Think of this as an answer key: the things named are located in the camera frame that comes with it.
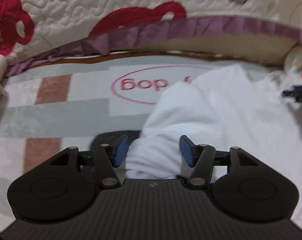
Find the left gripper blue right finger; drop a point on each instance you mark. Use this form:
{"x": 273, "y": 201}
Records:
{"x": 200, "y": 158}

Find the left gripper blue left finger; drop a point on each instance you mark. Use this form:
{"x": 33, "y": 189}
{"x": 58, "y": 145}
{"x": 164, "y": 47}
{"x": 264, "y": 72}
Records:
{"x": 108, "y": 157}

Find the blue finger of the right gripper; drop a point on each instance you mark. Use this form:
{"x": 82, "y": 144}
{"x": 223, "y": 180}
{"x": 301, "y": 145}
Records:
{"x": 295, "y": 92}

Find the white hoodie sweatshirt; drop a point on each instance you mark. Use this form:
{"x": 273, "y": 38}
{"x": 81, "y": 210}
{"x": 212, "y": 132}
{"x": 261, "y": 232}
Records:
{"x": 222, "y": 108}

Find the floral patterned quilt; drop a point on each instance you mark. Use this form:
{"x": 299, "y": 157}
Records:
{"x": 293, "y": 65}

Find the patterned play mat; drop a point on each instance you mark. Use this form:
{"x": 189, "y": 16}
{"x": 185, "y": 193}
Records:
{"x": 49, "y": 108}

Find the white quilt with red bears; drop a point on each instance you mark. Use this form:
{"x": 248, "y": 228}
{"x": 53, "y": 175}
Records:
{"x": 34, "y": 31}

